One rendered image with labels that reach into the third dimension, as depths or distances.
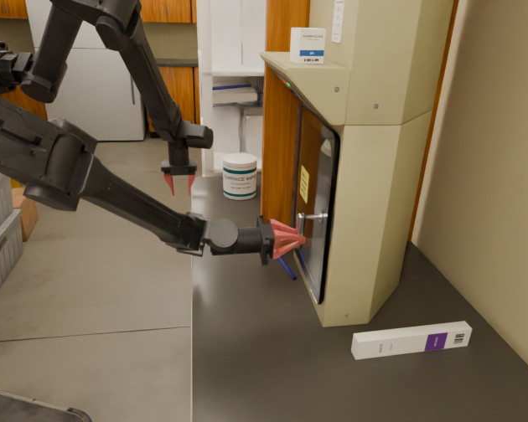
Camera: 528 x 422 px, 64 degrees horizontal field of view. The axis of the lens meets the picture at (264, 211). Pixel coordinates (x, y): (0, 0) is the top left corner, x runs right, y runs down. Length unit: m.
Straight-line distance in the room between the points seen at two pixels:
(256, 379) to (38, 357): 1.74
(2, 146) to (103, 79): 5.22
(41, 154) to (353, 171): 0.54
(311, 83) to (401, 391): 0.60
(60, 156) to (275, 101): 0.67
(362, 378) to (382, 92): 0.55
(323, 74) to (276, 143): 0.44
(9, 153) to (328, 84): 0.50
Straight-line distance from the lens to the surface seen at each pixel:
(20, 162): 0.59
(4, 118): 0.59
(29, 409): 1.94
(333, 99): 0.79
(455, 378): 1.00
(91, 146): 0.66
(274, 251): 0.92
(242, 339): 0.98
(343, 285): 0.97
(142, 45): 0.94
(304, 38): 0.83
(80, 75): 5.84
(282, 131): 1.17
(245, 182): 1.60
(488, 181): 1.18
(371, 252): 0.94
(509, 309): 1.16
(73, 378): 2.34
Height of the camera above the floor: 1.60
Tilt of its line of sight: 25 degrees down
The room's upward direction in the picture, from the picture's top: 2 degrees clockwise
